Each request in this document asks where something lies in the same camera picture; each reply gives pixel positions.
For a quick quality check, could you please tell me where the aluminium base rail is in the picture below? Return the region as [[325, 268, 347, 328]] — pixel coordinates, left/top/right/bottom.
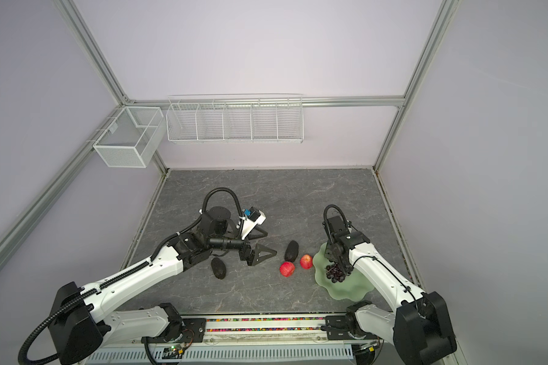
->
[[70, 311, 458, 350]]

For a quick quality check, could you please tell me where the white mesh box basket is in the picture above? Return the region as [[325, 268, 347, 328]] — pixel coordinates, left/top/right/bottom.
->
[[94, 106, 167, 168]]

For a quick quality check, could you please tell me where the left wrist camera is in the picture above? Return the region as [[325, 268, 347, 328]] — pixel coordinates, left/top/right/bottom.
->
[[241, 207, 266, 240]]

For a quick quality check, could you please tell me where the white wire rack shelf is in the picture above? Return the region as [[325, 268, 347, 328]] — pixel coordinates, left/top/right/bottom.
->
[[166, 94, 304, 143]]

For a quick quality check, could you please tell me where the dark purple grape bunch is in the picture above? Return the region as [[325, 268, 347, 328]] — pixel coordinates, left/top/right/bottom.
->
[[326, 263, 347, 283]]

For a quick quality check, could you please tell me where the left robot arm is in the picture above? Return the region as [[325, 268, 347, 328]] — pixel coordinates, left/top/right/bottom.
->
[[18, 187, 268, 364]]

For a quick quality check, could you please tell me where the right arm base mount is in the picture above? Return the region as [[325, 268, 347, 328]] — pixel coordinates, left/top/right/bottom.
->
[[321, 314, 380, 341]]

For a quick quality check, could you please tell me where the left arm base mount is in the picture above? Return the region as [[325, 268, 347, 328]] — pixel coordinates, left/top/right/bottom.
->
[[148, 318, 207, 345]]

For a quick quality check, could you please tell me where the green wavy fruit bowl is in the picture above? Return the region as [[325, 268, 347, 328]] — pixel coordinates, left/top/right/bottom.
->
[[313, 243, 375, 302]]

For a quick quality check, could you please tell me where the red apple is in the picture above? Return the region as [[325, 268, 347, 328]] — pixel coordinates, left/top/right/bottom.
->
[[300, 254, 313, 269], [279, 262, 295, 278]]

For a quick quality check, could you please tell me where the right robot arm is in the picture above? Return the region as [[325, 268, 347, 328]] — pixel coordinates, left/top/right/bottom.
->
[[323, 205, 458, 364]]

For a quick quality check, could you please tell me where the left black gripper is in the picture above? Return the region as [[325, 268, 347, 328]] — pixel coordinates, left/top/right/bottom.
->
[[210, 227, 277, 266]]

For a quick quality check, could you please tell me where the white vented cable duct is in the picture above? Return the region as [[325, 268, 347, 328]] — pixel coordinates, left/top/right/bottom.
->
[[83, 344, 355, 364]]

